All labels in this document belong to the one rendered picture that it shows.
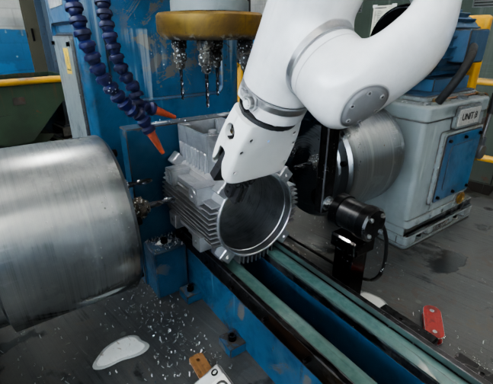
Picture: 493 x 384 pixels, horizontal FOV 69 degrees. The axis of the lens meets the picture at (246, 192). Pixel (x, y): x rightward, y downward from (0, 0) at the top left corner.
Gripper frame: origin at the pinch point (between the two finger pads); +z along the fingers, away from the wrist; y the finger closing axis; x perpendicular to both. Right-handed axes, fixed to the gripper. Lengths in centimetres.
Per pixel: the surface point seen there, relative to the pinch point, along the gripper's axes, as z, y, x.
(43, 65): 283, 38, 459
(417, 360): 1.3, 10.0, -31.9
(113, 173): -1.9, -16.5, 6.1
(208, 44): -12.2, 2.0, 19.0
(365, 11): 68, 284, 200
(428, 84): -5, 61, 11
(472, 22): -17, 76, 18
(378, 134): -0.8, 37.1, 3.2
